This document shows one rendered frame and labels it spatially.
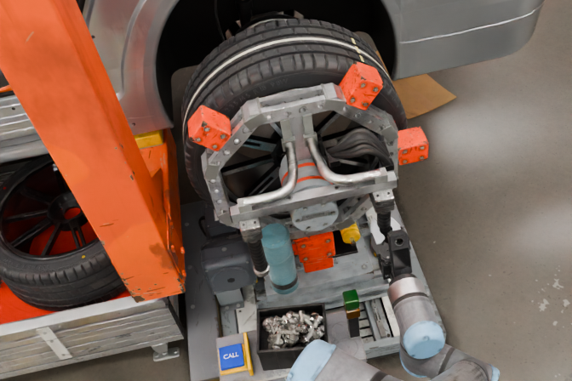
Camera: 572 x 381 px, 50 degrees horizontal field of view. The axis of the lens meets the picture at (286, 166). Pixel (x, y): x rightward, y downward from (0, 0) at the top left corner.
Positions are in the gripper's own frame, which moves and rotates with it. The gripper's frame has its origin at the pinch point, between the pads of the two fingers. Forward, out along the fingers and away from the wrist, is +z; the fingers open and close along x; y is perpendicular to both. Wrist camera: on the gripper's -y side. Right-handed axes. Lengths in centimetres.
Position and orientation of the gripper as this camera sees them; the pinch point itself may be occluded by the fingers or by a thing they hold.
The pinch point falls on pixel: (381, 218)
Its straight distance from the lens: 165.1
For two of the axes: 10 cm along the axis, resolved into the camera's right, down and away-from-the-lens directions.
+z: -1.7, -7.0, 7.0
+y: 1.3, 6.8, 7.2
